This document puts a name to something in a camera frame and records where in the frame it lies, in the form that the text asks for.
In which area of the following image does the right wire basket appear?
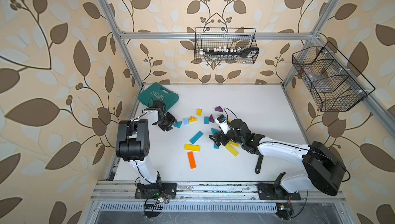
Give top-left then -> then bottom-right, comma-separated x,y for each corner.
292,41 -> 375,112

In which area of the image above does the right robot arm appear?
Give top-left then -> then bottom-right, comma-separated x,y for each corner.
209,115 -> 348,200

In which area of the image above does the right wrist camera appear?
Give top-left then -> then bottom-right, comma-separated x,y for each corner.
215,114 -> 231,134

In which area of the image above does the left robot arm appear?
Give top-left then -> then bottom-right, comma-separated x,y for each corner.
115,100 -> 177,186

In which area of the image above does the orange rectangular block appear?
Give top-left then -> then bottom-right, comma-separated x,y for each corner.
187,152 -> 196,169

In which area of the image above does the plastic bag in basket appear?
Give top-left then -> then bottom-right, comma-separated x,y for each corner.
303,67 -> 332,92

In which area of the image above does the socket set rail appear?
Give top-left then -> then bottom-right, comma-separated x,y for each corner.
197,48 -> 259,59

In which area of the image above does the green plastic tool case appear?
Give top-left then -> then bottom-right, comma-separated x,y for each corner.
138,83 -> 179,113

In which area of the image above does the wire basket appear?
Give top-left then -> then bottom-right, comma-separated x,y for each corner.
292,41 -> 375,112
192,27 -> 259,65

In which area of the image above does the teal long block diagonal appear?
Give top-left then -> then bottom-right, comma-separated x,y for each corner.
189,131 -> 204,145

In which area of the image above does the teal triangle block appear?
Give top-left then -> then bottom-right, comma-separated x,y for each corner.
211,128 -> 220,134
173,121 -> 183,128

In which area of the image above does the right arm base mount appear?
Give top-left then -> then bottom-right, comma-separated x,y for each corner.
257,172 -> 301,200

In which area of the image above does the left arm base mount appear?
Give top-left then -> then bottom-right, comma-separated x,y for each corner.
134,182 -> 177,199

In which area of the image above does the back wire basket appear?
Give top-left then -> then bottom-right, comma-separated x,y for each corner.
192,27 -> 259,65

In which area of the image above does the lime yellow rectangular block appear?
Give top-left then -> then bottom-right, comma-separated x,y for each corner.
224,143 -> 239,157

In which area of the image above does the purple triangle block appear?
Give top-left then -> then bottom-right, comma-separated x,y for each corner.
209,115 -> 215,123
215,106 -> 223,112

